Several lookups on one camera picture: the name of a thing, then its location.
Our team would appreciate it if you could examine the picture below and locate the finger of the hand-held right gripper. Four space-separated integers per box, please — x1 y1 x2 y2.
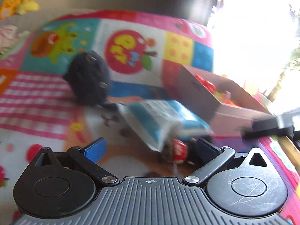
241 116 294 141

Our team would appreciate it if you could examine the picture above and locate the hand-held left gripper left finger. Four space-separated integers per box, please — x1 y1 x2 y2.
33 138 119 185

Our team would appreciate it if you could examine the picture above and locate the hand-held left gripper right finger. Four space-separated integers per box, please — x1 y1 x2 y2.
183 138 273 185

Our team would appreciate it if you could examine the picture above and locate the red black toy figure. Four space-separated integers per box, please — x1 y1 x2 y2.
161 138 198 166

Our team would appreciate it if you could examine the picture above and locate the pink cardboard box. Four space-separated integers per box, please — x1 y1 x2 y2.
163 65 271 137

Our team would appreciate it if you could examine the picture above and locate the blue white packet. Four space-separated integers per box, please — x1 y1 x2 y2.
124 99 214 152

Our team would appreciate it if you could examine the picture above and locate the red plastic toy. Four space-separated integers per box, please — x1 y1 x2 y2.
194 74 216 93

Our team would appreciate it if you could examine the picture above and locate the black plush toy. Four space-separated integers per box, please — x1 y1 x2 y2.
64 51 112 106

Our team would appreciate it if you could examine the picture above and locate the colourful printed blanket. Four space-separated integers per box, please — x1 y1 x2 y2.
0 9 300 225

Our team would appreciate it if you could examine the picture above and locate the yellow duck plush toy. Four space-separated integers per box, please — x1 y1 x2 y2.
0 0 40 20

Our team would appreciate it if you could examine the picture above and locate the pink yellow keychain toy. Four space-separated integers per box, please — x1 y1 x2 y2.
213 90 232 102

